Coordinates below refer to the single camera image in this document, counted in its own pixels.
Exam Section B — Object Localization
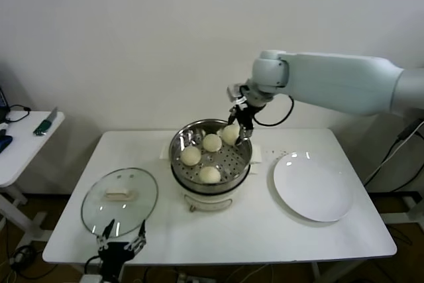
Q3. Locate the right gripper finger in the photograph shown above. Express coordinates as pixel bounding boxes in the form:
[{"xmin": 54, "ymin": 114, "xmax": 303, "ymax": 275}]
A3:
[
  {"xmin": 235, "ymin": 127, "xmax": 254, "ymax": 146},
  {"xmin": 227, "ymin": 106, "xmax": 239, "ymax": 127}
]

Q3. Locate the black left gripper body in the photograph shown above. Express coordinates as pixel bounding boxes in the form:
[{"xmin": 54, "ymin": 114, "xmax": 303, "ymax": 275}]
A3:
[{"xmin": 98, "ymin": 241, "xmax": 136, "ymax": 277}]

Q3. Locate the thin black cable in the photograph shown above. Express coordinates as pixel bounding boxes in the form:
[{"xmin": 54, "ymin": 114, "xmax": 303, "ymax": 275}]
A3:
[{"xmin": 0, "ymin": 104, "xmax": 33, "ymax": 125}]

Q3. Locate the cream electric cooking pot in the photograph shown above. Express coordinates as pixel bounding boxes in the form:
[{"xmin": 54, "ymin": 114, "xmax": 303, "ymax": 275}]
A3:
[{"xmin": 171, "ymin": 163, "xmax": 258, "ymax": 214}]

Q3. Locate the black floor cable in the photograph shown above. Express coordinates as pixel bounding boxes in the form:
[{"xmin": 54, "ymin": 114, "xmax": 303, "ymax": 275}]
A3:
[{"xmin": 362, "ymin": 137, "xmax": 424, "ymax": 194}]

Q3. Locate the green handled knife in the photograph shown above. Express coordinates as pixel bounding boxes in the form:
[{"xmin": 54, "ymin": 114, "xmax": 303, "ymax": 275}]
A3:
[{"xmin": 33, "ymin": 106, "xmax": 60, "ymax": 137}]

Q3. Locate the white side table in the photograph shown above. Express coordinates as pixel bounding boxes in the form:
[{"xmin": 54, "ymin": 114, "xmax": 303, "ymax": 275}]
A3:
[{"xmin": 0, "ymin": 110, "xmax": 66, "ymax": 243}]

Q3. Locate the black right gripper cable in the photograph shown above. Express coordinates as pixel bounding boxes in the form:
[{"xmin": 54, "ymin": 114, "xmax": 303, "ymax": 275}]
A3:
[{"xmin": 253, "ymin": 95, "xmax": 295, "ymax": 127}]

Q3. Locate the white cable with black adapter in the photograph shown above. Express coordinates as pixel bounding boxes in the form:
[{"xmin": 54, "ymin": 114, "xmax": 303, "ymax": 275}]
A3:
[{"xmin": 362, "ymin": 119, "xmax": 424, "ymax": 186}]

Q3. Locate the blue tool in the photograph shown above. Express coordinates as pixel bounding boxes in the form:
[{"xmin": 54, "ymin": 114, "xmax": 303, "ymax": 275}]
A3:
[{"xmin": 0, "ymin": 135, "xmax": 14, "ymax": 155}]

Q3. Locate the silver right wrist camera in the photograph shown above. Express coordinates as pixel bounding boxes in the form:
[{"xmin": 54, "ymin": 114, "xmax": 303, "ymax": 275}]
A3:
[{"xmin": 226, "ymin": 83, "xmax": 248, "ymax": 103}]

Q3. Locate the white round plate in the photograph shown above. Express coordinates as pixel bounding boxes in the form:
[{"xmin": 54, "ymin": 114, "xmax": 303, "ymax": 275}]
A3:
[{"xmin": 273, "ymin": 151, "xmax": 354, "ymax": 223}]

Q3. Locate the white shelf table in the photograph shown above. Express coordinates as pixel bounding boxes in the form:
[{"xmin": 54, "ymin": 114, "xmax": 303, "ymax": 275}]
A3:
[{"xmin": 380, "ymin": 196, "xmax": 424, "ymax": 227}]

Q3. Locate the white power strip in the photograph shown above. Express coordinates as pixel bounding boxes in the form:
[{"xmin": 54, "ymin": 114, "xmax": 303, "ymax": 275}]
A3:
[{"xmin": 175, "ymin": 272, "xmax": 213, "ymax": 283}]

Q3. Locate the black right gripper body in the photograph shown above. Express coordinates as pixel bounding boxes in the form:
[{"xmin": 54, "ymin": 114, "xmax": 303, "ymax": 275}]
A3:
[{"xmin": 237, "ymin": 103, "xmax": 262, "ymax": 130}]

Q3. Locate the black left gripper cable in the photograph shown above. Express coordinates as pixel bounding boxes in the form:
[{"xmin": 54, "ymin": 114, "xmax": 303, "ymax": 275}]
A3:
[{"xmin": 84, "ymin": 255, "xmax": 102, "ymax": 274}]

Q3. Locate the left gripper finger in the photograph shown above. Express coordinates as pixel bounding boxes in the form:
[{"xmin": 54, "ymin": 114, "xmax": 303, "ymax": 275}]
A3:
[
  {"xmin": 125, "ymin": 219, "xmax": 147, "ymax": 253},
  {"xmin": 96, "ymin": 219, "xmax": 115, "ymax": 249}
]

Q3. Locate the white floor plug adapter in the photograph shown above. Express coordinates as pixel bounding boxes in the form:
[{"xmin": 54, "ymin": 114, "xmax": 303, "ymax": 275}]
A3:
[{"xmin": 9, "ymin": 245, "xmax": 37, "ymax": 267}]

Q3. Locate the white steamed baozi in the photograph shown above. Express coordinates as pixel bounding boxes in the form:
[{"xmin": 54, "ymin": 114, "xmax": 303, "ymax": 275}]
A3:
[
  {"xmin": 221, "ymin": 125, "xmax": 240, "ymax": 146},
  {"xmin": 199, "ymin": 166, "xmax": 222, "ymax": 185},
  {"xmin": 201, "ymin": 133, "xmax": 223, "ymax": 152},
  {"xmin": 181, "ymin": 146, "xmax": 202, "ymax": 167}
]

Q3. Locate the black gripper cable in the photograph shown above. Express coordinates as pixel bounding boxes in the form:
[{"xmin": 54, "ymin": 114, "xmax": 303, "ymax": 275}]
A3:
[
  {"xmin": 253, "ymin": 95, "xmax": 295, "ymax": 127},
  {"xmin": 84, "ymin": 255, "xmax": 102, "ymax": 274}
]

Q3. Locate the glass lid with cream handle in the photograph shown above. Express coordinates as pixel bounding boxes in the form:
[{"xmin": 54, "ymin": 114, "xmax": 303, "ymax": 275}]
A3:
[{"xmin": 81, "ymin": 167, "xmax": 160, "ymax": 238}]

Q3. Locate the perforated steel steamer basket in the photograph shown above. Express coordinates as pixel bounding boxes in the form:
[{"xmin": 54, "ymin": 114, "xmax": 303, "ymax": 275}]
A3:
[{"xmin": 160, "ymin": 119, "xmax": 264, "ymax": 194}]

